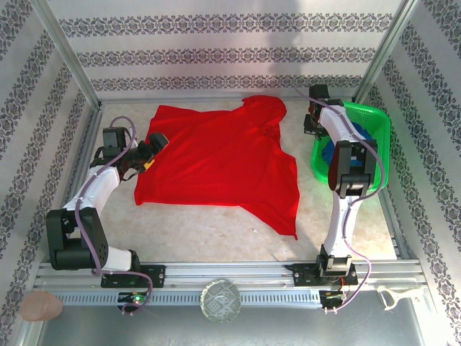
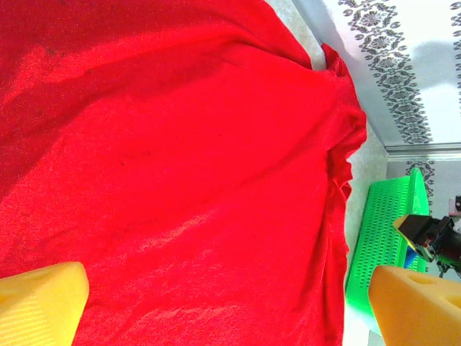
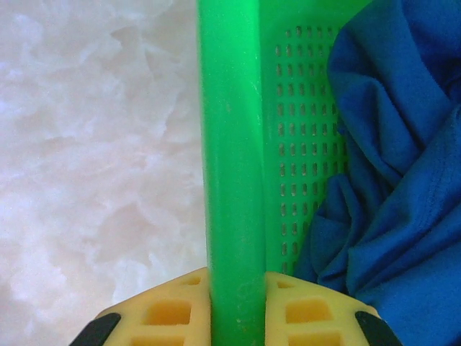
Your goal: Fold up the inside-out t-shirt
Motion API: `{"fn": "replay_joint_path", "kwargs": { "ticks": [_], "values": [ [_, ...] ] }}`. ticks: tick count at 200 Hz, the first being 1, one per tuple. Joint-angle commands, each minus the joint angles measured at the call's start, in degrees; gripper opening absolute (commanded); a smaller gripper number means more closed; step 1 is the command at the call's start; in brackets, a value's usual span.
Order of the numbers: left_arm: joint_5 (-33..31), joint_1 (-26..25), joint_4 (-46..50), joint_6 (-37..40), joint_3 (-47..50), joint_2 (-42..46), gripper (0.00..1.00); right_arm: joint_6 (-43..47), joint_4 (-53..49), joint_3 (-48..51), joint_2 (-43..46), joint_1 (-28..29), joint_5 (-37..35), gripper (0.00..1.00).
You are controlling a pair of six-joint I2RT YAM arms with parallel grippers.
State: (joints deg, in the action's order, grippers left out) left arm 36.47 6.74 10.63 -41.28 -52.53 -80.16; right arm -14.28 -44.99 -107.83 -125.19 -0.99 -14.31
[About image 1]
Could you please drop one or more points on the white peeler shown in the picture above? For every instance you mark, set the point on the white peeler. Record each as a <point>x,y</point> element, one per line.
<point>407,293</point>

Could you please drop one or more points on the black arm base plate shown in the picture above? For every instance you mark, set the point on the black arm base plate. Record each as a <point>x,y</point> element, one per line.
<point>155,275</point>
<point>302,274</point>

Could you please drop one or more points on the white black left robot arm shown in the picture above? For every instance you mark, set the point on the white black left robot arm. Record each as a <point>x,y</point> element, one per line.
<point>72,245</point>

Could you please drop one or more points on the green plastic basket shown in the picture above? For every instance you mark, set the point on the green plastic basket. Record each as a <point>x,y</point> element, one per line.
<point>381,144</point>

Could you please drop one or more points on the small circuit board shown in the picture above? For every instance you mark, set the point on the small circuit board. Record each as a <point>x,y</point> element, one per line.
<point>333,295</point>
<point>135,297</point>

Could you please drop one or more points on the aluminium mounting rail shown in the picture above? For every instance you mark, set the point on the aluminium mounting rail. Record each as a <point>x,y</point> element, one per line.
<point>223,270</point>

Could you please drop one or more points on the aluminium frame post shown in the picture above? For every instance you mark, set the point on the aluminium frame post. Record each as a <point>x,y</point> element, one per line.
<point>387,54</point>
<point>68,54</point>

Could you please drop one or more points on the aluminium frame crossbar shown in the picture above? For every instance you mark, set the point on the aluminium frame crossbar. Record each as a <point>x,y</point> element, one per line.
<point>144,99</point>

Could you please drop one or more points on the round patterned glass dish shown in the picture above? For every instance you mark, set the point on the round patterned glass dish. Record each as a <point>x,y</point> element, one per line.
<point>220,301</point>

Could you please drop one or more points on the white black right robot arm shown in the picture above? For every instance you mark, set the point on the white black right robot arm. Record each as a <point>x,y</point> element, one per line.
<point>354,169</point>

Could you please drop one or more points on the blue garment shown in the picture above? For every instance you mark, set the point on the blue garment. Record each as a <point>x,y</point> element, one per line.
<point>327,153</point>

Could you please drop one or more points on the red t-shirt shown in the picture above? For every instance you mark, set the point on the red t-shirt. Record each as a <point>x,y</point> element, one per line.
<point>216,162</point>

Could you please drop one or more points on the aluminium side rail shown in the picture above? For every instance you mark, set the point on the aluminium side rail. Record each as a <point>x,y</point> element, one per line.
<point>394,223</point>
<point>90,129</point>

